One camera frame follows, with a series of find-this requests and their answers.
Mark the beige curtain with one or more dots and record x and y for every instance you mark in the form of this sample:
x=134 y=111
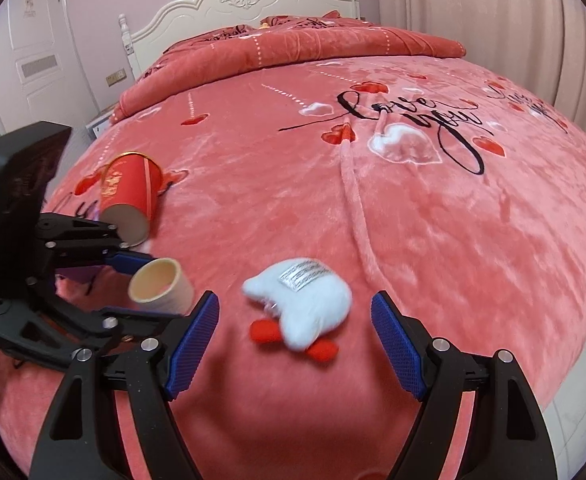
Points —
x=538 y=44

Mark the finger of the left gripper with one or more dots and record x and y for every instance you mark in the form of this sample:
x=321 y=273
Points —
x=119 y=322
x=128 y=263

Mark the white plush toy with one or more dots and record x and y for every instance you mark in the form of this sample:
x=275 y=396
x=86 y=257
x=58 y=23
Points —
x=304 y=300

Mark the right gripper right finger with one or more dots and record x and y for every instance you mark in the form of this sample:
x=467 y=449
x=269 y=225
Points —
x=507 y=439

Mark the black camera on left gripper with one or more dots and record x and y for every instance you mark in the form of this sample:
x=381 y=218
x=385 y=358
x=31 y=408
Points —
x=29 y=160

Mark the white door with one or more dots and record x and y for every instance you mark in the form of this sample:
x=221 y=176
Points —
x=40 y=73

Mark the folded red quilt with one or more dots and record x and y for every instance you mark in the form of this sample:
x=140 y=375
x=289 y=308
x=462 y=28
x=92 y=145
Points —
x=278 y=40

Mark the pink love blanket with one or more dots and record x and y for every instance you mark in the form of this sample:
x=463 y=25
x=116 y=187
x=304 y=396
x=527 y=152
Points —
x=460 y=194

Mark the white nightstand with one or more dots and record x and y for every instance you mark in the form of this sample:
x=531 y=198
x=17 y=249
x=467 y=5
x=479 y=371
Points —
x=101 y=123

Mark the red paper cup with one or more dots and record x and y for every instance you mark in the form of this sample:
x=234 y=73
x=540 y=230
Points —
x=129 y=190

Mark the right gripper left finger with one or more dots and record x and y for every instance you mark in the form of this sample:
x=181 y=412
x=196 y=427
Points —
x=81 y=437

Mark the white bed headboard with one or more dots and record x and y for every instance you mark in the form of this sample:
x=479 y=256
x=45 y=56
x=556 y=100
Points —
x=181 y=19

